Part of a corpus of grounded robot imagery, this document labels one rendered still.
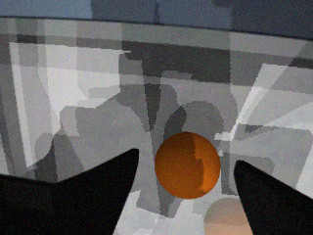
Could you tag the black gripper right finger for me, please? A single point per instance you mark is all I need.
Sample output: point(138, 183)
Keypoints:
point(271, 206)

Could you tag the clear l-shaped low wall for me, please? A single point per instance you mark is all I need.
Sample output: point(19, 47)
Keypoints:
point(12, 157)

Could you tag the orange-brown ball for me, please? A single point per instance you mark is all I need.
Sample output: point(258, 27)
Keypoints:
point(187, 165)

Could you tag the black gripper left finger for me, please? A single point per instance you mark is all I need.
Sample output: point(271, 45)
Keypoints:
point(89, 203)

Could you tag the translucent tan ball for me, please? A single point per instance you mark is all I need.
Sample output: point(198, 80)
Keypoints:
point(226, 216)

